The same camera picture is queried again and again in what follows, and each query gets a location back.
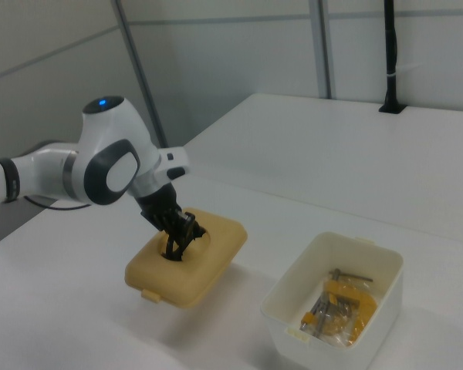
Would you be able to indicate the grey partition post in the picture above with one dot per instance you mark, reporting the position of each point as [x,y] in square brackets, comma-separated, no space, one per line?
[139,69]
[319,46]

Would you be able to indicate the black clamp pole stand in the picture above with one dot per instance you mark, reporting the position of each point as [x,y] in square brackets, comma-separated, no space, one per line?
[390,58]

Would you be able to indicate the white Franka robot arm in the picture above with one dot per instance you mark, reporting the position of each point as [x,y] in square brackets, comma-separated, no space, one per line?
[112,135]

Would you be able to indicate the yellow clamp in clear bag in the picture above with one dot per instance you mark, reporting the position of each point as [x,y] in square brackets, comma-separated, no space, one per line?
[351,297]

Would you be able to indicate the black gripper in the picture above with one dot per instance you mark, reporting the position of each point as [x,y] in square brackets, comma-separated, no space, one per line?
[158,204]

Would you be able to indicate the white plastic case base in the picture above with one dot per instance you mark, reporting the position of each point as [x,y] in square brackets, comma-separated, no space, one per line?
[293,308]

